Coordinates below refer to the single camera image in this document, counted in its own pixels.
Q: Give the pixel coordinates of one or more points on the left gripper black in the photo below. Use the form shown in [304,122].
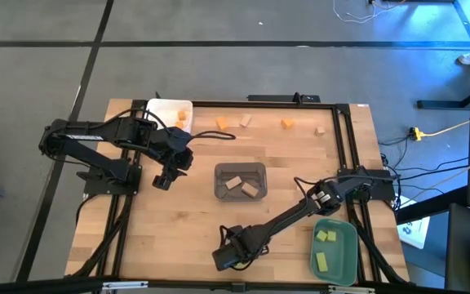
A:
[180,159]

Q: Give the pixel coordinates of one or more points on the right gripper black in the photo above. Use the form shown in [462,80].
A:
[247,241]

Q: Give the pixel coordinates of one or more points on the long natural wood block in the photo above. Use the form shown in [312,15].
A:
[233,182]

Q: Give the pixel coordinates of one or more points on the long orange block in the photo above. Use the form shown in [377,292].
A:
[221,123]

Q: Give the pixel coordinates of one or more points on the long green block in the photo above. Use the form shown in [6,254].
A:
[321,261]

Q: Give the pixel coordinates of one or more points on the small natural wood block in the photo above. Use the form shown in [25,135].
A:
[320,130]

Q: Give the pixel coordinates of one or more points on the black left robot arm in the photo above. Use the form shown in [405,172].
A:
[96,136]

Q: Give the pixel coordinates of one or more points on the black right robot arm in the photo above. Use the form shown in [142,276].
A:
[288,212]

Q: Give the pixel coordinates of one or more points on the grey translucent plastic bin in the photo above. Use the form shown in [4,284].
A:
[255,171]

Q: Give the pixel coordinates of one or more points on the white plastic bin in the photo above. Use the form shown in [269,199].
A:
[163,107]

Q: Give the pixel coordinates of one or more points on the green plastic bin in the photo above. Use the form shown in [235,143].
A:
[343,261]

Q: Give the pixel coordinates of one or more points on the black gantry bar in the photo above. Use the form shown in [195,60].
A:
[55,284]

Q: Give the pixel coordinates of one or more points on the white printed sheet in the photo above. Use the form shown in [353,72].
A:
[412,228]

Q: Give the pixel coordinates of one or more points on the black desk crossbar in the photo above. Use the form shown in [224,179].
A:
[431,206]

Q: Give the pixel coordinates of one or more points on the yellow power plug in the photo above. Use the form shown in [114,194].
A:
[415,133]

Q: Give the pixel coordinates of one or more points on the black desk with keyboard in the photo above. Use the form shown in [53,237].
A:
[461,245]

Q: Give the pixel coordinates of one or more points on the black desk foot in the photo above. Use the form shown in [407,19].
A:
[439,104]

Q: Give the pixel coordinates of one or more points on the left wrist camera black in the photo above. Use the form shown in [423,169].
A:
[180,139]

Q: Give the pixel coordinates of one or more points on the table-level camera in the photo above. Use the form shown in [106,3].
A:
[238,286]

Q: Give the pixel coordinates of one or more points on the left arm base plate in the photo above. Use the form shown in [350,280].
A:
[108,188]

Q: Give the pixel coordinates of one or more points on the black aluminium table frame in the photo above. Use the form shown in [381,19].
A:
[259,105]

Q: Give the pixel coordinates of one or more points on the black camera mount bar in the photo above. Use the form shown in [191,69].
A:
[278,98]

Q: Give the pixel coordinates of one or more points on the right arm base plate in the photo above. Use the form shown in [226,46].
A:
[382,192]

